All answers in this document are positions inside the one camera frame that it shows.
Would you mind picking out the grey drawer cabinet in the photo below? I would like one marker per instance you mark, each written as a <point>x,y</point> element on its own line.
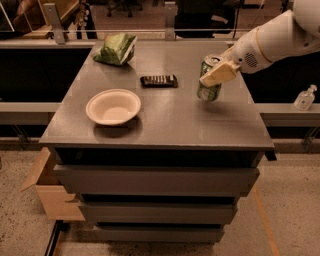
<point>176,171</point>

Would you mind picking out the dark snack bar wrapper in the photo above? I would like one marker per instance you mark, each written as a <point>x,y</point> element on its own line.
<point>159,81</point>

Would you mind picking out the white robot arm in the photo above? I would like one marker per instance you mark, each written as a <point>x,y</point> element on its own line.
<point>295,32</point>

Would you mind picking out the green soda can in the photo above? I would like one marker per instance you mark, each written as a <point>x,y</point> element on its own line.
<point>209,82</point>

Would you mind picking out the green chip bag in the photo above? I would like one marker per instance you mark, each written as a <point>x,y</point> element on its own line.
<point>117,49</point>

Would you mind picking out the white paper bowl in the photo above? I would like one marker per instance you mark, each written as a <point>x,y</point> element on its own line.
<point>113,107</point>

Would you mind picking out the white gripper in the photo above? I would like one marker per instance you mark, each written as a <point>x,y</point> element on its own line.
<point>246,53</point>

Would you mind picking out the cardboard box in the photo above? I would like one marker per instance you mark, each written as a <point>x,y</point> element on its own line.
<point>56,202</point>

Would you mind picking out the black office chair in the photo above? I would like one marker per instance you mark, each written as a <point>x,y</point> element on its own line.
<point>205,18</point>

